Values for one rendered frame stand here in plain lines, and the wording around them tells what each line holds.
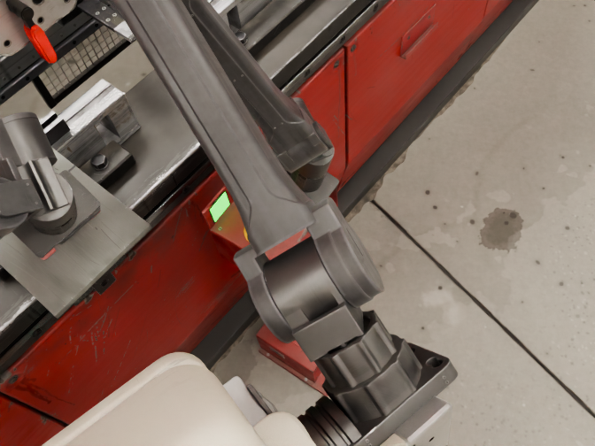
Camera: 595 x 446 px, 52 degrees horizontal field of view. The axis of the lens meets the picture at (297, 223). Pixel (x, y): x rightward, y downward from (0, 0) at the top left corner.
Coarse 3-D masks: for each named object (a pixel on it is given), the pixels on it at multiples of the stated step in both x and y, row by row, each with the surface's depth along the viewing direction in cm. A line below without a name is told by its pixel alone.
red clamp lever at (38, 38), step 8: (8, 0) 77; (16, 0) 77; (16, 8) 76; (24, 8) 76; (24, 16) 76; (32, 16) 77; (24, 24) 80; (32, 24) 79; (32, 32) 79; (40, 32) 80; (32, 40) 80; (40, 40) 80; (48, 40) 82; (40, 48) 81; (48, 48) 82; (40, 56) 84; (48, 56) 83; (56, 56) 84
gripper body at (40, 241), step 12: (72, 180) 78; (84, 192) 78; (84, 204) 78; (96, 204) 78; (72, 216) 72; (84, 216) 78; (24, 228) 75; (36, 228) 75; (48, 228) 71; (60, 228) 73; (72, 228) 77; (24, 240) 75; (36, 240) 75; (48, 240) 76; (60, 240) 76; (36, 252) 75
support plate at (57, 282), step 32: (64, 160) 95; (96, 192) 92; (96, 224) 89; (128, 224) 88; (0, 256) 87; (32, 256) 87; (64, 256) 86; (96, 256) 86; (32, 288) 84; (64, 288) 84
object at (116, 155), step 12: (108, 144) 108; (108, 156) 107; (120, 156) 107; (132, 156) 107; (84, 168) 106; (108, 168) 105; (120, 168) 107; (96, 180) 104; (108, 180) 106; (0, 276) 98
